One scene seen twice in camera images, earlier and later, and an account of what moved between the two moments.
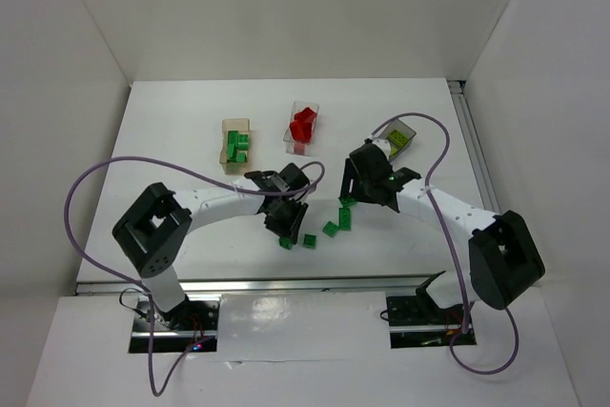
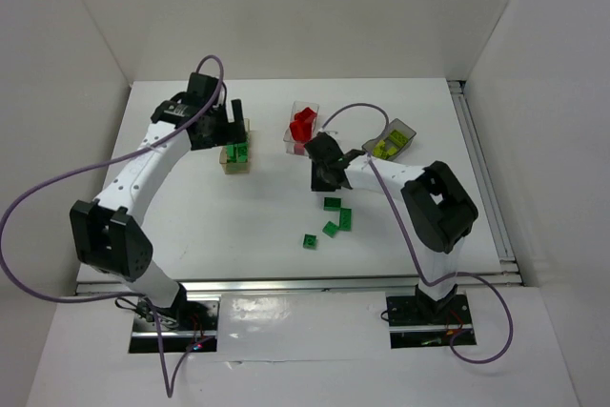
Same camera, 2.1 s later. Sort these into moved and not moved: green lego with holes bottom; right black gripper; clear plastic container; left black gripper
Moved: left black gripper; right black gripper
Not moved: clear plastic container; green lego with holes bottom
